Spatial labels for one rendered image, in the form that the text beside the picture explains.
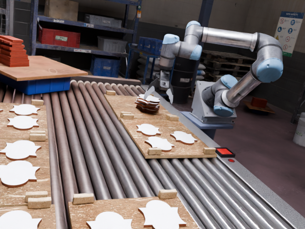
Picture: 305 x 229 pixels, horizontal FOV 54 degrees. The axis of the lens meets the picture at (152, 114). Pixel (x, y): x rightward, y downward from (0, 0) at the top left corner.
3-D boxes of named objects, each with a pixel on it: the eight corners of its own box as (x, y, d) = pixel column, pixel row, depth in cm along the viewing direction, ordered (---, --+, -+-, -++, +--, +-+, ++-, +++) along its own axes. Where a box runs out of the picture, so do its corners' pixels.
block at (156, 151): (159, 152, 128) (160, 147, 127) (161, 155, 126) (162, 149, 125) (146, 153, 125) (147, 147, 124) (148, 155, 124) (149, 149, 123)
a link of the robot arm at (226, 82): (228, 87, 199) (241, 76, 187) (226, 103, 192) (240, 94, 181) (212, 79, 195) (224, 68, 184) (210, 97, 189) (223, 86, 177)
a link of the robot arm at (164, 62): (175, 60, 149) (159, 57, 148) (173, 69, 151) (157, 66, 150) (173, 57, 156) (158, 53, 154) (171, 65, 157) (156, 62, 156)
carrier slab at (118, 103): (153, 100, 209) (154, 97, 208) (177, 122, 173) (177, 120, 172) (103, 96, 196) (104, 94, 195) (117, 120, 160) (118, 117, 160)
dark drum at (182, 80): (178, 94, 619) (187, 51, 591) (194, 104, 570) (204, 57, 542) (152, 93, 592) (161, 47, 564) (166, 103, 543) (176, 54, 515)
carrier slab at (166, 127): (178, 122, 173) (179, 120, 172) (216, 157, 137) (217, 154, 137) (119, 121, 159) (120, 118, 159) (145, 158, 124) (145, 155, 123)
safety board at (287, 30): (269, 52, 687) (281, 10, 659) (291, 57, 636) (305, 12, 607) (268, 52, 686) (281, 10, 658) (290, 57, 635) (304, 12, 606)
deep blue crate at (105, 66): (113, 73, 631) (115, 55, 620) (118, 78, 596) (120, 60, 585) (89, 71, 612) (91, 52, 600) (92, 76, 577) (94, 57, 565)
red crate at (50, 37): (74, 44, 579) (76, 29, 570) (79, 48, 542) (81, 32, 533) (37, 40, 550) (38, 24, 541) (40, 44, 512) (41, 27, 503)
